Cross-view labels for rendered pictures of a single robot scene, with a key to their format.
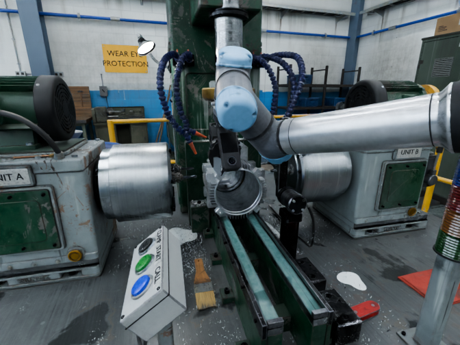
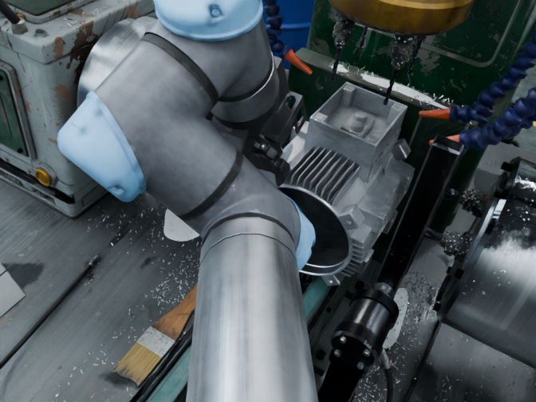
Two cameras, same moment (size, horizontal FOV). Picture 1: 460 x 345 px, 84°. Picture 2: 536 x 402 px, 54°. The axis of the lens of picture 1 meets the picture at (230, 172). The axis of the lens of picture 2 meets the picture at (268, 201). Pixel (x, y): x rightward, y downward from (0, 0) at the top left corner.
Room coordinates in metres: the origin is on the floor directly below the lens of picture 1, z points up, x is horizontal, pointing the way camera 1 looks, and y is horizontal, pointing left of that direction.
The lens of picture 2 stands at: (0.33, -0.29, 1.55)
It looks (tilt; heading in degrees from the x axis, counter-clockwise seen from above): 44 degrees down; 37
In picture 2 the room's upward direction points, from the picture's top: 9 degrees clockwise
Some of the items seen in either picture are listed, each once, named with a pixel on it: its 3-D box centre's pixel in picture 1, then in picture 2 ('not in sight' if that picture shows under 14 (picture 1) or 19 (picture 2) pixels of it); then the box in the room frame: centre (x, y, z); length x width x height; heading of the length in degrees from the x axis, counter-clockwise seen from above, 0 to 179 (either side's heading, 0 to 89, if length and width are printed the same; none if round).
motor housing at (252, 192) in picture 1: (232, 182); (330, 194); (0.86, -0.01, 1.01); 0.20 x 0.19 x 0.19; 12
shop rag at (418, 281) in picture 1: (437, 285); not in sight; (0.59, -0.58, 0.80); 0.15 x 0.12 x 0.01; 106
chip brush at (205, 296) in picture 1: (202, 280); (168, 329); (0.61, 0.08, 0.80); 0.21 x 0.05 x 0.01; 13
